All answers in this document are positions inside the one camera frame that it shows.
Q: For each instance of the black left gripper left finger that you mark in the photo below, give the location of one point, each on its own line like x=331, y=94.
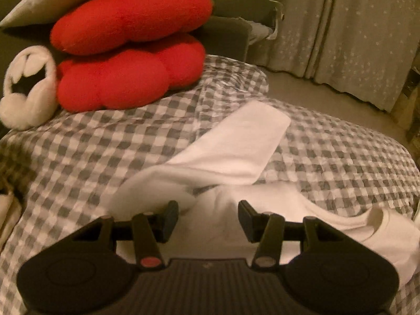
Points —
x=150, y=229

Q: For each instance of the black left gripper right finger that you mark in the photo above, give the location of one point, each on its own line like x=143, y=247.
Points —
x=265, y=229

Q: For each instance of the white long sleeve shirt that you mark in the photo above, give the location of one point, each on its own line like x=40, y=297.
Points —
x=211, y=176

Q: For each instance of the grey white checkered bedsheet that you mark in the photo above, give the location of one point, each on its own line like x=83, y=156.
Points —
x=61, y=170

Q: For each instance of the lower red plush cushion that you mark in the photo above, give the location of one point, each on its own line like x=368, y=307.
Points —
x=131, y=77

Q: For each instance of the red plush cushion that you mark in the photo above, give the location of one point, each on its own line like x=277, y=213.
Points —
x=97, y=26
x=131, y=77

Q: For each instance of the white plush toy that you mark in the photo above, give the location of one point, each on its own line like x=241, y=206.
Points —
x=29, y=91

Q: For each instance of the wooden shelf unit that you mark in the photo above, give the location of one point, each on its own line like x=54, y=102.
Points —
x=405, y=108

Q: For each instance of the grey star patterned curtain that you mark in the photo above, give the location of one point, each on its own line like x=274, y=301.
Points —
x=361, y=47

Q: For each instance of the upper red plush cushion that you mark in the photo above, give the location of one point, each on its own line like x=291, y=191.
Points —
x=97, y=26

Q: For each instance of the grey white office chair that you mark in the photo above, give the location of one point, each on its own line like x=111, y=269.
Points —
x=262, y=16

